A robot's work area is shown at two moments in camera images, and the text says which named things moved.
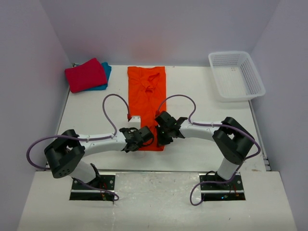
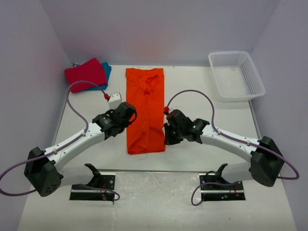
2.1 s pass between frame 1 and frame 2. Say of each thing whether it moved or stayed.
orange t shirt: stayed
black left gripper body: moved
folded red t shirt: stayed
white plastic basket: stayed
